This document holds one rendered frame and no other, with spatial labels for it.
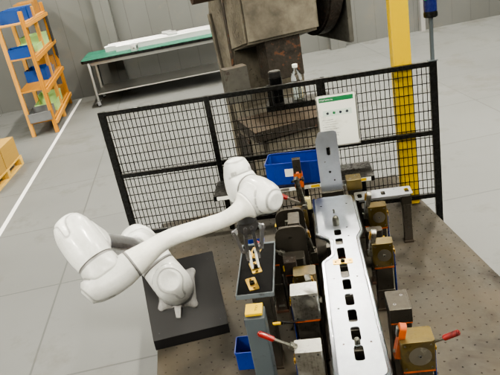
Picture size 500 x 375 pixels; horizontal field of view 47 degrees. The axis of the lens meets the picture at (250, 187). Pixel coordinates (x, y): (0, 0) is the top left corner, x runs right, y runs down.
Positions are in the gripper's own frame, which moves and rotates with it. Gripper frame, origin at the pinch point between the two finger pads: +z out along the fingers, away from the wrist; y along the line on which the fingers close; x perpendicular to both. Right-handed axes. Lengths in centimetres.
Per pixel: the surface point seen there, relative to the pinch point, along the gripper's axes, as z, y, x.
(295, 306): 13.7, 10.0, -17.1
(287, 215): 1.6, 21.8, 31.8
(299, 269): 12.0, 17.6, 3.5
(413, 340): 14, 40, -51
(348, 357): 20, 20, -43
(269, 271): 4.0, 4.5, -4.9
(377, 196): 20, 76, 65
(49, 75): 46, -191, 835
